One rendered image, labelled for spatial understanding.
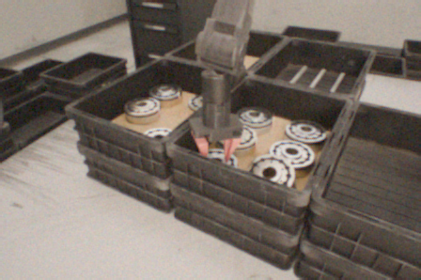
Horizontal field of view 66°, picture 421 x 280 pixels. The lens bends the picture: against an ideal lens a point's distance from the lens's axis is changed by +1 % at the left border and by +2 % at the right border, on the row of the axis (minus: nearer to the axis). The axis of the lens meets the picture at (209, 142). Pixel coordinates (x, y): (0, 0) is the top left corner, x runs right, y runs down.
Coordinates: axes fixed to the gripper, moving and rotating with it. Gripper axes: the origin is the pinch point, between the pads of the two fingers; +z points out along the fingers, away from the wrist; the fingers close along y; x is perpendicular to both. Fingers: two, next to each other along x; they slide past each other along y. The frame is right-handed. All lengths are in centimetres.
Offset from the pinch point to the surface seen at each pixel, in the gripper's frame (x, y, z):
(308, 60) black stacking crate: -49, -51, -6
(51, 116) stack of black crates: -124, 59, 38
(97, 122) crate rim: -12.8, 24.2, -6.2
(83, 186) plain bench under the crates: -20.6, 31.7, 15.9
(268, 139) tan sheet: -9.6, -17.3, 2.6
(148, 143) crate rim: -2.4, 13.9, -5.0
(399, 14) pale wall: -232, -267, 10
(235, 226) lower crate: 9.6, -1.6, 11.4
